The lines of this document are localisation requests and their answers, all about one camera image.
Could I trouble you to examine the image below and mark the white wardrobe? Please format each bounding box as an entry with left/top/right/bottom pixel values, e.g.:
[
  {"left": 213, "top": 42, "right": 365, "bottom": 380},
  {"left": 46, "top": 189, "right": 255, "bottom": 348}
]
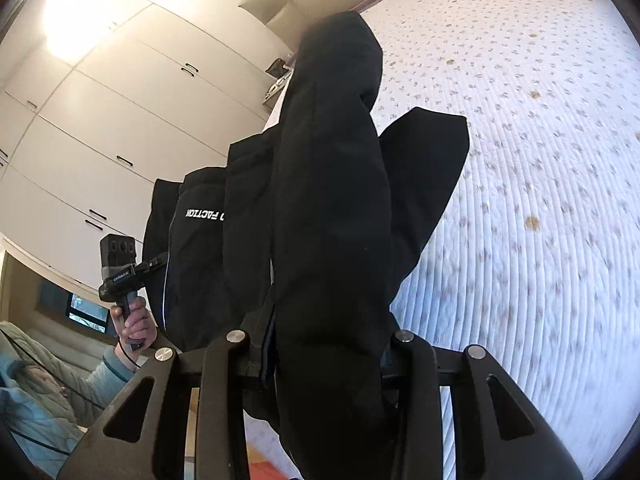
[{"left": 0, "top": 0, "right": 301, "bottom": 283}]

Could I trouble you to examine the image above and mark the person's left forearm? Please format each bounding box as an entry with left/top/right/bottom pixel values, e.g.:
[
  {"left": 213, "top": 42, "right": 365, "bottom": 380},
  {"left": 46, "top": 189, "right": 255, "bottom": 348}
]
[{"left": 65, "top": 344, "right": 140, "bottom": 413}]

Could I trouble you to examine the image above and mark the person's light blue coat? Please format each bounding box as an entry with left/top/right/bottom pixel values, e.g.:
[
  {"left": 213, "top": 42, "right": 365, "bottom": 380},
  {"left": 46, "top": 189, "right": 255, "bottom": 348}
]
[{"left": 0, "top": 320, "right": 108, "bottom": 480}]

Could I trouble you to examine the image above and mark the window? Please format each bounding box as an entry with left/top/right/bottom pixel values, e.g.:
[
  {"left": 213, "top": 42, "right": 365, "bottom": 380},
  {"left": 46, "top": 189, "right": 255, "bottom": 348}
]
[{"left": 65, "top": 290, "right": 112, "bottom": 334}]

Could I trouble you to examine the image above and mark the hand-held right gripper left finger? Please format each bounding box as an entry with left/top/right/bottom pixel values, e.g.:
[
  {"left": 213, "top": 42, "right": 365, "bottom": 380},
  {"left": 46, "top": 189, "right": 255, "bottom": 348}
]
[{"left": 55, "top": 330, "right": 252, "bottom": 480}]

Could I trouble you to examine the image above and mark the white quilted bed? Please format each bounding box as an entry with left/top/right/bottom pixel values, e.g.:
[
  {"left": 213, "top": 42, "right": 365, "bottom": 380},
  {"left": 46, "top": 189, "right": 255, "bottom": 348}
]
[{"left": 245, "top": 0, "right": 640, "bottom": 480}]

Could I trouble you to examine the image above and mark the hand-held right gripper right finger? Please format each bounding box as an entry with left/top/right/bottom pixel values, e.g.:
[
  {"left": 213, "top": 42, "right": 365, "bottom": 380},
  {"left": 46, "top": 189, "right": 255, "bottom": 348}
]
[{"left": 380, "top": 330, "right": 583, "bottom": 480}]

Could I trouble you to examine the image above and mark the person's left hand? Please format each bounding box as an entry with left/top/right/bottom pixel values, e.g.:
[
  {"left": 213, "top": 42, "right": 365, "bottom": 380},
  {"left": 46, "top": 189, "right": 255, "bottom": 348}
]
[{"left": 110, "top": 299, "right": 159, "bottom": 350}]

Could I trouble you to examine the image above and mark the grey nightstand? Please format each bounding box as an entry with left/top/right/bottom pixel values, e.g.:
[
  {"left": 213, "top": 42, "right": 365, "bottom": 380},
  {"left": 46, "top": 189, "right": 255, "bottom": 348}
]
[{"left": 259, "top": 55, "right": 297, "bottom": 113}]

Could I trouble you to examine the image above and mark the black hooded jacket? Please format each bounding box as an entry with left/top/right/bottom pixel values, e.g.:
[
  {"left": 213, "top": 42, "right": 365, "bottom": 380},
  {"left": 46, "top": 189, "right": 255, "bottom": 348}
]
[{"left": 141, "top": 10, "right": 471, "bottom": 480}]

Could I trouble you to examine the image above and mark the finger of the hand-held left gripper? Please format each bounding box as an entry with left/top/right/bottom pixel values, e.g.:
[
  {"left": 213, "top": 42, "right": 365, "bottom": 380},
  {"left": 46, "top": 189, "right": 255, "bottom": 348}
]
[{"left": 135, "top": 254, "right": 170, "bottom": 278}]

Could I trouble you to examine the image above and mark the black cable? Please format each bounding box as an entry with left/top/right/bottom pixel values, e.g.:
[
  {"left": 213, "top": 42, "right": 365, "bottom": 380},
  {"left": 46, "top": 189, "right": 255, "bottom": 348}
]
[{"left": 0, "top": 327, "right": 147, "bottom": 457}]

